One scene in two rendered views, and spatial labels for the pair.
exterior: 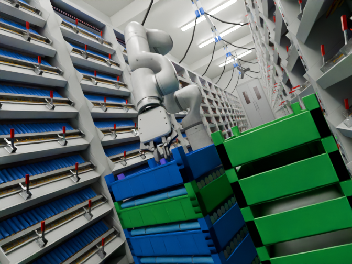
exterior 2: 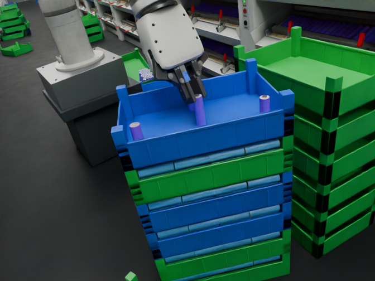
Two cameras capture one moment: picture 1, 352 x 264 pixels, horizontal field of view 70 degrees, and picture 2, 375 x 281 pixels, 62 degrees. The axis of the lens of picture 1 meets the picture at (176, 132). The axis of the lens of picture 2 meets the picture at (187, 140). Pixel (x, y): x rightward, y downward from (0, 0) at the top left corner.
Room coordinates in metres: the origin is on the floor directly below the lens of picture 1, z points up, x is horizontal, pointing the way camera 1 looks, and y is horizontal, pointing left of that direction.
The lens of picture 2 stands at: (0.34, 0.45, 0.71)
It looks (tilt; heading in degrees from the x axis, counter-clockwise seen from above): 32 degrees down; 318
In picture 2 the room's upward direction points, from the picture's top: 11 degrees counter-clockwise
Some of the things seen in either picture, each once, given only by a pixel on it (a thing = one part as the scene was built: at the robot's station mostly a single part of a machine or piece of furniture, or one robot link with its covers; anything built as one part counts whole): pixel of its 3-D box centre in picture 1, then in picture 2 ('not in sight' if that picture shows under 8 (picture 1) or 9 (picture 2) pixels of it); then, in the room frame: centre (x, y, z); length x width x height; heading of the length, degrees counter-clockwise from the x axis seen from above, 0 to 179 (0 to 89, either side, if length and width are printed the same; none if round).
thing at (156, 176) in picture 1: (165, 167); (196, 108); (0.72, 0.06, 0.44); 0.30 x 0.20 x 0.08; 51
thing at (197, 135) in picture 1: (200, 141); (71, 37); (1.49, -0.11, 0.48); 0.19 x 0.19 x 0.18
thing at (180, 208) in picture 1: (175, 194); (202, 142); (0.72, 0.06, 0.36); 0.30 x 0.20 x 0.08; 51
